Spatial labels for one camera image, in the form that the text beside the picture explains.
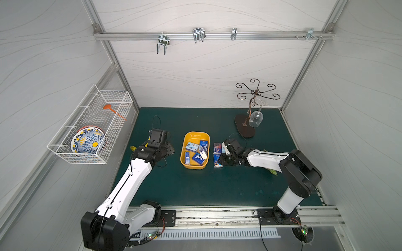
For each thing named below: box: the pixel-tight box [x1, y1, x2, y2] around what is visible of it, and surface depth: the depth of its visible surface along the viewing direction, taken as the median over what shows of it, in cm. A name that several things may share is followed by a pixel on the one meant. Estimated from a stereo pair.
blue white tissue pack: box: [199, 140, 208, 152], surface depth 100 cm
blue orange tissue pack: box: [213, 153, 224, 168], surface depth 92 cm
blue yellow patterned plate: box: [70, 125, 107, 154], surface depth 62 cm
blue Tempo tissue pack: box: [191, 152, 205, 166], surface depth 92 cm
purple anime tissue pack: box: [213, 142, 222, 155], surface depth 98 cm
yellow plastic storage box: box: [180, 130, 211, 170], surface depth 97 cm
